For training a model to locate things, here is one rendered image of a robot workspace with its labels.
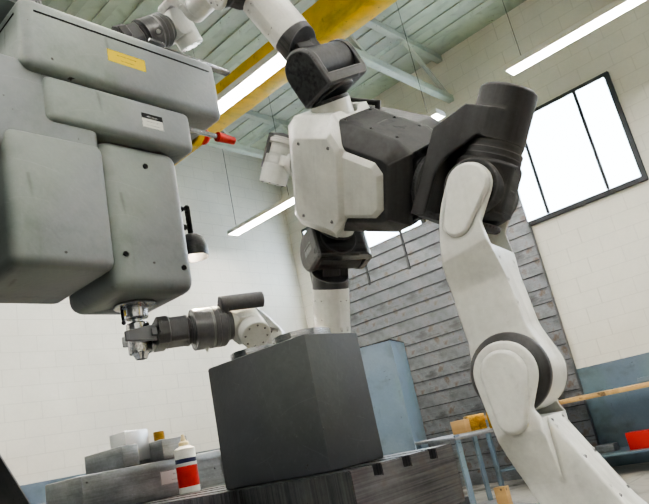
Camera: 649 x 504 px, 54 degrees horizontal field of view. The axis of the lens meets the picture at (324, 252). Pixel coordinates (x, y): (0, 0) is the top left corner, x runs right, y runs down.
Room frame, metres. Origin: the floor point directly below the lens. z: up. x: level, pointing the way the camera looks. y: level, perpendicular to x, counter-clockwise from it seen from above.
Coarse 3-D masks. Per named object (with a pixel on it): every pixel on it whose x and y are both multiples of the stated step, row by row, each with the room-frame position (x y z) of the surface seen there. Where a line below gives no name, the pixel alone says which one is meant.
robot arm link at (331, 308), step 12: (348, 288) 1.53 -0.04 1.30; (324, 300) 1.50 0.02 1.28; (336, 300) 1.50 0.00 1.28; (348, 300) 1.53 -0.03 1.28; (324, 312) 1.51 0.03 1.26; (336, 312) 1.51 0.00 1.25; (348, 312) 1.53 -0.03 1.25; (324, 324) 1.52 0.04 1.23; (336, 324) 1.52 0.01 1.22; (348, 324) 1.54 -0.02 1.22
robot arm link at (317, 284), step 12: (324, 264) 1.48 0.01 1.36; (336, 264) 1.49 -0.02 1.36; (348, 264) 1.51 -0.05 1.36; (360, 264) 1.52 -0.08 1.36; (312, 276) 1.51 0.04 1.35; (324, 276) 1.50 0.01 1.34; (336, 276) 1.52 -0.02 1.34; (348, 276) 1.53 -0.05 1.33; (312, 288) 1.52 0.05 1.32; (324, 288) 1.49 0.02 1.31; (336, 288) 1.49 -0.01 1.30
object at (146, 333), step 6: (132, 330) 1.24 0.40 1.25; (138, 330) 1.25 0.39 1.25; (144, 330) 1.25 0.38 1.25; (150, 330) 1.26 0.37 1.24; (156, 330) 1.25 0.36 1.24; (126, 336) 1.24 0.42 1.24; (132, 336) 1.24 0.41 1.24; (138, 336) 1.25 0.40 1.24; (144, 336) 1.25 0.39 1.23; (150, 336) 1.26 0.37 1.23; (156, 336) 1.26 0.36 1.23
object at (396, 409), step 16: (368, 352) 7.26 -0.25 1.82; (384, 352) 7.19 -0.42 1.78; (400, 352) 7.45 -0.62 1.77; (368, 368) 7.27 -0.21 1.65; (384, 368) 7.21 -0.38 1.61; (400, 368) 7.30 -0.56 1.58; (368, 384) 7.28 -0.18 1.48; (384, 384) 7.22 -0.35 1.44; (400, 384) 7.16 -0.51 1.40; (384, 400) 7.24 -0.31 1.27; (400, 400) 7.18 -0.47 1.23; (416, 400) 7.63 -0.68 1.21; (384, 416) 7.25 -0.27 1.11; (400, 416) 7.19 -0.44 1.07; (416, 416) 7.48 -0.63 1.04; (384, 432) 7.26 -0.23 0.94; (400, 432) 7.20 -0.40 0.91; (416, 432) 7.33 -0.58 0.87; (384, 448) 7.28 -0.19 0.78; (400, 448) 7.22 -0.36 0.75; (416, 448) 7.19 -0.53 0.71
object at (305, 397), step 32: (256, 352) 0.95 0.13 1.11; (288, 352) 0.91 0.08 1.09; (320, 352) 0.91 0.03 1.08; (352, 352) 0.96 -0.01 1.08; (224, 384) 1.00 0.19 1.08; (256, 384) 0.96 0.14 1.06; (288, 384) 0.92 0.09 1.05; (320, 384) 0.90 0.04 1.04; (352, 384) 0.95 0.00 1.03; (224, 416) 1.01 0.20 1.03; (256, 416) 0.96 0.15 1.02; (288, 416) 0.92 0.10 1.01; (320, 416) 0.89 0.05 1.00; (352, 416) 0.94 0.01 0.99; (224, 448) 1.02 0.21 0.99; (256, 448) 0.97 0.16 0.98; (288, 448) 0.93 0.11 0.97; (320, 448) 0.89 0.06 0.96; (352, 448) 0.93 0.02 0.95; (256, 480) 0.98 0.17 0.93
